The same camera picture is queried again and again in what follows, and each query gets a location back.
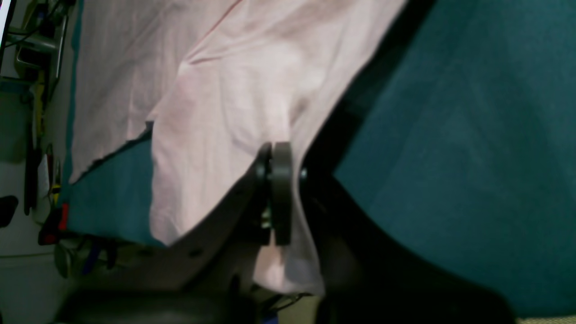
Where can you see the pink T-shirt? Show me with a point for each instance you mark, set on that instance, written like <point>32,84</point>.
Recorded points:
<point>173,99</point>

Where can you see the red black clamp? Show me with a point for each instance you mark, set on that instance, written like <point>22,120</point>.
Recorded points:
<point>55,226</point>

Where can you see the teal table cloth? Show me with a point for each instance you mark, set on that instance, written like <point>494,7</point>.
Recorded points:
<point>461,145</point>

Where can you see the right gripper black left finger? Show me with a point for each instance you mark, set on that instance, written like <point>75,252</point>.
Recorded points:
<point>207,275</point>

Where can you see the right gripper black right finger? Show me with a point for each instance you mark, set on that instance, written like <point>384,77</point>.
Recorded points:
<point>370,278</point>

